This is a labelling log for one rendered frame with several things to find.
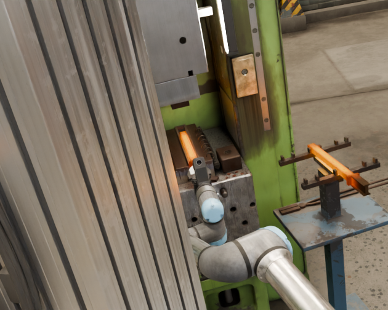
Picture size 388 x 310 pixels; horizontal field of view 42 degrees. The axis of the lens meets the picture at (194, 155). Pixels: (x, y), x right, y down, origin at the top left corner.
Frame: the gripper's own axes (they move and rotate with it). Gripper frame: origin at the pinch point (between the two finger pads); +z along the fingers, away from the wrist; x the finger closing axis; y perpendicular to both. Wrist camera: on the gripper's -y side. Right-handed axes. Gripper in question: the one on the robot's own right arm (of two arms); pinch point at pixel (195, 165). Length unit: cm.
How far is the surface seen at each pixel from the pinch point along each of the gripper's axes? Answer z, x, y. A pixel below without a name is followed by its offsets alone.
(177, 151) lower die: 18.7, -5.4, 1.0
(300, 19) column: 520, 234, 82
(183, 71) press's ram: 2.6, 3.1, -38.8
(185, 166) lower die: 3.1, -4.2, 1.0
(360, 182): -40, 52, 1
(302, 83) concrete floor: 314, 157, 99
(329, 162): -20, 49, 2
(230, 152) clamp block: 7.1, 16.3, 2.0
